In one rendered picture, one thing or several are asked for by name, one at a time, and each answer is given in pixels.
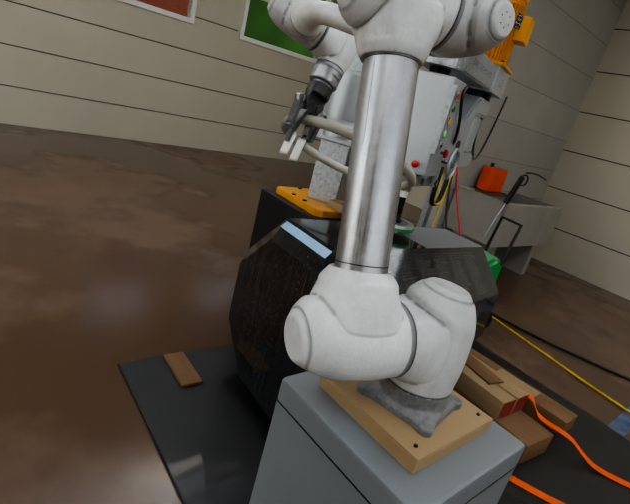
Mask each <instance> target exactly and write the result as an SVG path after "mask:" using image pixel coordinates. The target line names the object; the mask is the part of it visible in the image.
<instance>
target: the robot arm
mask: <svg viewBox="0 0 630 504"><path fill-rule="evenodd" d="M337 2H338V4H334V3H331V2H326V1H321V0H270V1H269V3H268V6H267V9H268V14H269V16H270V18H271V19H272V21H273V22H274V24H275V25H276V26H277V27H278V28H279V29H280V30H281V31H282V32H284V33H285V34H286V35H287V36H289V37H290V38H291V39H293V40H294V41H295V42H297V43H298V44H300V45H302V46H304V47H305V48H307V49H308V50H309V51H311V52H312V54H313V55H314V56H315V57H316V59H317V61H316V62H315V65H314V67H313V69H312V72H311V74H310V76H309V78H310V81H309V84H308V86H307V88H306V90H305V92H306V93H304V94H303V93H296V94H295V101H294V103H293V105H292V108H291V110H290V112H289V115H288V117H287V119H286V122H285V125H286V126H287V127H286V130H288V131H287V133H286V135H285V137H284V140H285V141H284V143H283V145H282V147H281V149H280V151H279V152H280V153H282V154H286V155H287V154H288V152H289V150H290V147H291V145H292V143H293V141H294V139H295V137H296V135H297V133H296V132H295V131H296V130H297V128H298V127H299V126H300V124H301V123H302V121H303V120H304V118H305V117H306V115H307V114H308V115H313V116H317V117H321V118H325V119H327V116H326V115H324V113H323V110H324V105H325V104H326V103H327V102H328V101H329V99H330V97H331V94H332V92H335V91H336V89H337V87H338V85H339V83H340V81H341V79H342V77H343V75H344V73H345V72H346V70H347V69H348V68H349V67H350V65H351V63H352V62H353V60H354V57H355V55H356V53H357V54H358V56H359V59H360V61H361V62H362V63H363V65H362V72H361V79H360V86H359V93H358V101H357V108H356V115H355V122H354V129H353V136H352V143H351V153H350V160H349V167H348V174H347V181H346V188H345V195H344V202H343V209H342V216H341V223H340V230H339V237H338V244H337V251H336V258H335V263H331V264H329V265H328V266H327V267H326V268H324V269H323V270H322V271H321V272H320V273H319V275H318V279H317V281H316V283H315V285H314V287H313V289H312V291H311V292H310V295H305V296H302V297H301V298H300V299H299V300H298V301H297V302H296V303H295V304H294V305H293V307H292V308H291V310H290V312H289V314H288V316H287V318H286V321H285V326H284V341H285V346H286V350H287V353H288V355H289V357H290V359H291V360H292V361H293V362H294V363H295V364H297V365H298V366H300V367H301V368H303V369H305V370H307V371H309V372H310V373H312V374H314V375H316V376H319V377H322V378H325V379H330V380H336V381H359V382H358V383H357V386H356V390H357V391H358V392H359V393H360V394H362V395H365V396H367V397H369V398H371V399H372V400H374V401H375V402H377V403H378V404H379V405H381V406H382V407H384V408H385V409H387V410H388V411H390V412H391V413H393V414H394V415H395V416H397V417H398V418H400V419H401V420H403V421H404V422H406V423H407V424H409V425H410V426H411V427H412V428H413V429H414V430H415V431H416V432H417V433H418V434H420V435H421V436H423V437H427V438H429V437H431V436H432V434H433V432H434V429H435V428H436V427H437V426H438V425H439V424H440V423H441V422H442V421H443V420H444V419H445V418H446V417H447V416H448V415H449V414H450V413H452V412H453V411H455V410H459V409H460V408H461V406H462V400H461V399H460V398H459V397H457V396H455V395H453V394H451V393H452V390H453V388H454V386H455V384H456V382H457V381H458V379H459V377H460V375H461V372H462V370H463V368H464V365H465V363H466V361H467V358H468V355H469V352H470V350H471V346H472V343H473V340H474V336H475V331H476V308H475V304H474V303H473V301H472V298H471V295H470V294H469V293H468V292H467V291H466V290H465V289H463V288H462V287H460V286H458V285H456V284H454V283H452V282H450V281H447V280H444V279H441V278H436V277H431V278H427V279H422V280H420V281H418V282H416V283H414V284H413V285H411V286H410V287H409V288H408V290H407V292H406V294H401V295H399V286H398V284H397V282H396V280H395V278H394V277H393V275H392V274H391V273H390V272H388V268H389V262H390V255H391V249H392V242H393V236H394V229H395V223H396V216H397V210H398V203H399V197H400V190H401V184H402V177H403V171H404V164H405V158H406V151H407V145H408V138H409V132H410V125H411V119H412V112H413V106H414V99H415V93H416V86H417V80H418V73H419V68H421V67H422V65H423V64H424V63H425V61H426V60H427V58H428V56H430V57H438V58H449V59H454V58H464V57H471V56H476V55H480V54H483V53H485V52H487V51H489V50H491V49H493V48H495V47H496V46H498V45H499V44H500V43H502V42H503V41H504V40H505V39H506V37H507V36H508V35H509V33H510V32H511V30H512V28H513V26H514V21H515V12H514V8H513V6H512V3H511V2H510V0H337ZM318 114H319V115H318Z"/></svg>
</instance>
